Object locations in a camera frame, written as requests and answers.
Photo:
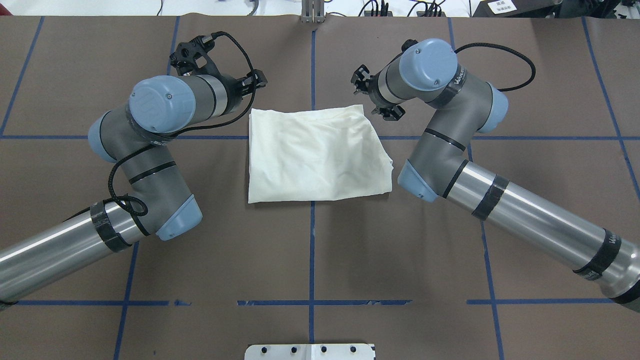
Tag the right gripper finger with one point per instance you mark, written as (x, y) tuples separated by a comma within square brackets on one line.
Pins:
[(360, 79), (391, 113)]

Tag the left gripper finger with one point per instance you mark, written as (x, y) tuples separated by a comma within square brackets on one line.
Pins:
[(253, 81)]

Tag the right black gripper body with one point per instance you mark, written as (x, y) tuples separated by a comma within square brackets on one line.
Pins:
[(371, 88)]

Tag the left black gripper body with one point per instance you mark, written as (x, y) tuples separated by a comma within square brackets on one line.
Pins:
[(231, 86)]

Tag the cream long-sleeve cat shirt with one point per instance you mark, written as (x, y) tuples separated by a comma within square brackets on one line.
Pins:
[(324, 155)]

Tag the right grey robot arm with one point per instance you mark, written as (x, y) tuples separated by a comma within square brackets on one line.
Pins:
[(464, 105)]

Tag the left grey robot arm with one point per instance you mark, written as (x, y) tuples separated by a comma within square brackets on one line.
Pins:
[(147, 192)]

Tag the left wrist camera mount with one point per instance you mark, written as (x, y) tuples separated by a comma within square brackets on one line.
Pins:
[(191, 58)]

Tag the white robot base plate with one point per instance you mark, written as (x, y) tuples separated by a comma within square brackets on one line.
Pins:
[(319, 351)]

